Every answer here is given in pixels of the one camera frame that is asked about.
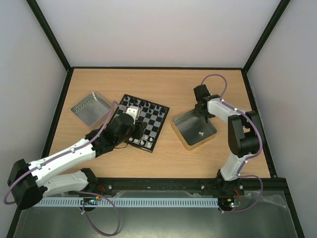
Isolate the black and silver chessboard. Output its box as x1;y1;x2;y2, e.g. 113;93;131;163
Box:
112;99;168;153

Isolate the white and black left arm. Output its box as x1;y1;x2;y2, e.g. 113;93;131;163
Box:
7;113;147;210

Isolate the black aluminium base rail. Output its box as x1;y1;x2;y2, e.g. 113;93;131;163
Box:
49;176;288;196

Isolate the circuit board with led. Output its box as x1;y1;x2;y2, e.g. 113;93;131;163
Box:
219;197;242;210
82;196;102;205

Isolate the black chess pieces row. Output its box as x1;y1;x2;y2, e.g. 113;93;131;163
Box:
121;95;169;118

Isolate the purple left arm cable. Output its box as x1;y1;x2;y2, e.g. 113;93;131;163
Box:
2;100;122;236

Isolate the left circuit board with LED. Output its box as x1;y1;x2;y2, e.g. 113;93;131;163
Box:
82;196;102;205

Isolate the black cage frame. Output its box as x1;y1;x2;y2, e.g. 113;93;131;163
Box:
4;0;306;238

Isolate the gold rimmed metal tin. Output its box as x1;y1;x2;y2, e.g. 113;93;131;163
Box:
171;110;217;151

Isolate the light blue slotted cable duct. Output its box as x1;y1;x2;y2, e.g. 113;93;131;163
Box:
35;197;218;208

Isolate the right circuit board with LED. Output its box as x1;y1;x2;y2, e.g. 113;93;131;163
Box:
219;197;242;210

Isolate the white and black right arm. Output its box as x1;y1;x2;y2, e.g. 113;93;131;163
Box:
195;95;263;195

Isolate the silver textured metal tray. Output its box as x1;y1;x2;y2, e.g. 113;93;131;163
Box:
70;92;111;127

